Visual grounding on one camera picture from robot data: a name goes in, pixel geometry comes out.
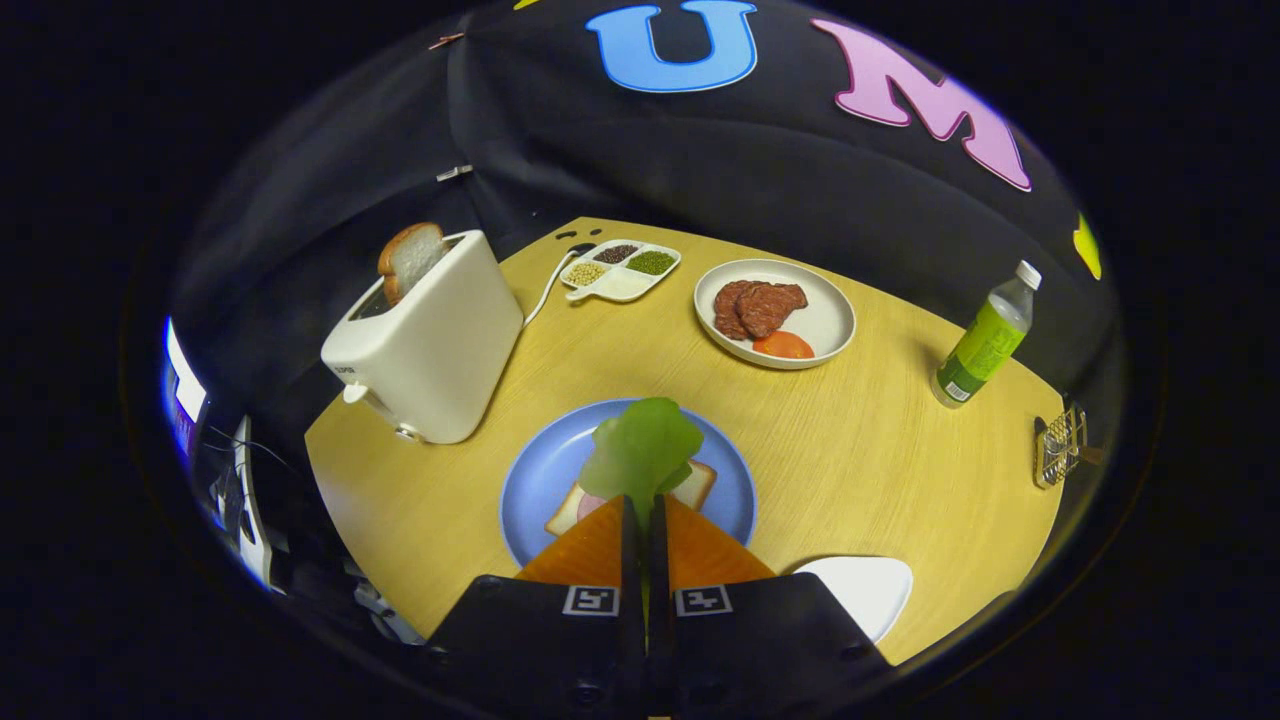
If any wire mesh basket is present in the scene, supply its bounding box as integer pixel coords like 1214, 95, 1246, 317
1033, 403, 1091, 490

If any white irregular plate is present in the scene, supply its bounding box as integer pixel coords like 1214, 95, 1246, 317
790, 556, 914, 644

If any white bread slice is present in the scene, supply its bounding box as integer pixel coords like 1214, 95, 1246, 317
545, 460, 718, 538

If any blue round plate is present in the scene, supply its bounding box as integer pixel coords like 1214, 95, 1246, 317
499, 398, 758, 568

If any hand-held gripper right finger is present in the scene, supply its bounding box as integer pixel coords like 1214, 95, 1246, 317
645, 493, 896, 716

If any brown meat slice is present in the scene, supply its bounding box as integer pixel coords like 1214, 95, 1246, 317
738, 283, 809, 339
713, 281, 761, 341

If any white round plate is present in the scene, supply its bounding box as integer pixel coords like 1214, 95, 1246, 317
693, 259, 858, 371

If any black backdrop cloth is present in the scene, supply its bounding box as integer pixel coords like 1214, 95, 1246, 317
170, 0, 1116, 471

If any green lettuce leaf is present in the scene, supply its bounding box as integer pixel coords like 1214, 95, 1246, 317
578, 397, 705, 526

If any brown toast slice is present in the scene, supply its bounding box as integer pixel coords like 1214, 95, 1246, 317
377, 222, 448, 307

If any white toaster cable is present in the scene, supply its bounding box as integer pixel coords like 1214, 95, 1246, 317
522, 243, 598, 328

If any green label plastic bottle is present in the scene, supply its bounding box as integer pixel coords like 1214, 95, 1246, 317
931, 260, 1043, 409

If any white toaster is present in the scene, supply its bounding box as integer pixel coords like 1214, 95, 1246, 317
320, 230, 525, 445

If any white angular stand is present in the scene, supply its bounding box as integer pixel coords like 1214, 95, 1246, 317
235, 415, 273, 586

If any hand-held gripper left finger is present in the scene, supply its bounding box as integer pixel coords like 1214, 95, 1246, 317
425, 495, 646, 720

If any red tomato slice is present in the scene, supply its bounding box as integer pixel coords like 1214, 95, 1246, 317
752, 330, 816, 360

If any computer monitor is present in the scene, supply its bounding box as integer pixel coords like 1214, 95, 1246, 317
160, 320, 211, 471

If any white divided seed dish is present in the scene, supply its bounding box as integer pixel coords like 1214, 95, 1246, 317
560, 240, 683, 304

